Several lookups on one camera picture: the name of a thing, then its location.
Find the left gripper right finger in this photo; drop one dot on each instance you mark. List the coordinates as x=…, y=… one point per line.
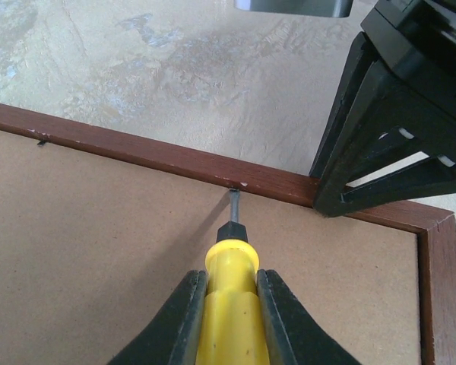
x=292, y=335

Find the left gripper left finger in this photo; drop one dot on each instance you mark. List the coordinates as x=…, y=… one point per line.
x=172, y=336

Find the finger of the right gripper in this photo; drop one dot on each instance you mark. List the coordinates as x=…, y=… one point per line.
x=394, y=145

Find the brown fibreboard backing panel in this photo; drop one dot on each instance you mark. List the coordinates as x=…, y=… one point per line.
x=91, y=247

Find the brown wooden picture frame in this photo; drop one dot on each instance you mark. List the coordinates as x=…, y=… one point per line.
x=435, y=228

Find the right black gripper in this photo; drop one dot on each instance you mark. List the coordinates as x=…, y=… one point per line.
x=417, y=41

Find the yellow handled screwdriver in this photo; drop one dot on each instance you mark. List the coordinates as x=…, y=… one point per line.
x=232, y=330

